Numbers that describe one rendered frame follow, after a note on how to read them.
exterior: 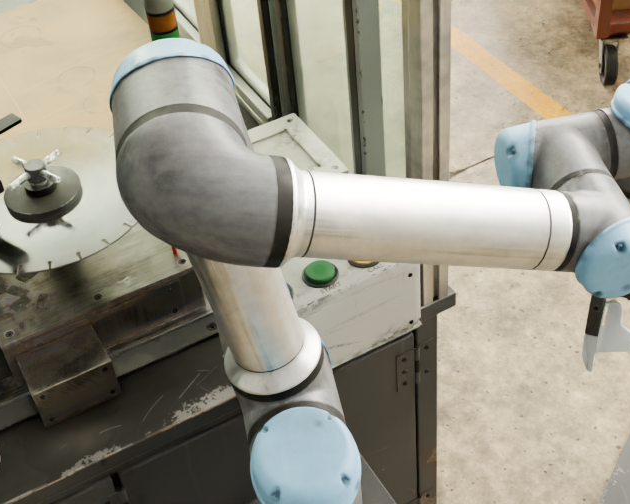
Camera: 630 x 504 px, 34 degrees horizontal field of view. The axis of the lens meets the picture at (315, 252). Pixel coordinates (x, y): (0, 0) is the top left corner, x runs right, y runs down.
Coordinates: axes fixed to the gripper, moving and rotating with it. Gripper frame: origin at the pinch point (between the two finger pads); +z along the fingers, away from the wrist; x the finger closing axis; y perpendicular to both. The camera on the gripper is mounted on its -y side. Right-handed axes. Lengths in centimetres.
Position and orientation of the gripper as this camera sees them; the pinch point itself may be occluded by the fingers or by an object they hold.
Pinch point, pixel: (595, 326)
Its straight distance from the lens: 133.3
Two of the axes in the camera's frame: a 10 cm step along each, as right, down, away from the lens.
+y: 9.2, 2.0, -3.2
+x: 3.7, -6.6, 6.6
